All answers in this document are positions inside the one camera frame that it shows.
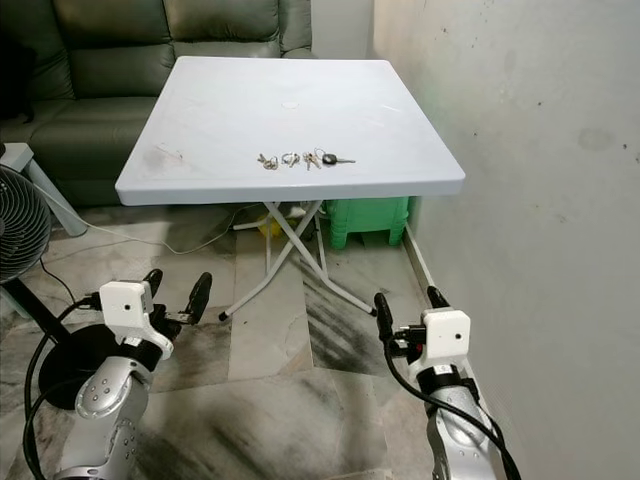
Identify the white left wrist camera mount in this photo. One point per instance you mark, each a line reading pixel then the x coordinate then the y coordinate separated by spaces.
pixel 125 305

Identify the white skirting strip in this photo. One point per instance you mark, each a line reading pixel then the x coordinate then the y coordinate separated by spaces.
pixel 422 262

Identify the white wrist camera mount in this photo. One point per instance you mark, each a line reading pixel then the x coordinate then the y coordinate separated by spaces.
pixel 448 338
pixel 125 305

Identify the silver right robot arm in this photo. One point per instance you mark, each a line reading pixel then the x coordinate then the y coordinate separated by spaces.
pixel 460 440

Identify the green plastic stool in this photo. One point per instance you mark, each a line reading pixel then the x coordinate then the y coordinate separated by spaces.
pixel 370 220

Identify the dark green leather sofa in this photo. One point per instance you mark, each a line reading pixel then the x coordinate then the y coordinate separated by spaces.
pixel 100 70

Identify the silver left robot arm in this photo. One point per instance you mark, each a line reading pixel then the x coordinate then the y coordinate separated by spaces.
pixel 105 410

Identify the small yellow object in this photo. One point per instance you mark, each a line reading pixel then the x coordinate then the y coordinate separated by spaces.
pixel 268 226

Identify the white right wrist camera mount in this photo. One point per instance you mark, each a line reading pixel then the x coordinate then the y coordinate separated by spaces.
pixel 448 338

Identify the black floor fan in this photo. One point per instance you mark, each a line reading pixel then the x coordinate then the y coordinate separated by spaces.
pixel 20 225

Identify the silver key bunch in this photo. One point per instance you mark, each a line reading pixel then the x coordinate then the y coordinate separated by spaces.
pixel 268 162

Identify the white folding table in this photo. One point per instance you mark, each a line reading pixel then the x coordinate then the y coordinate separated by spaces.
pixel 280 110

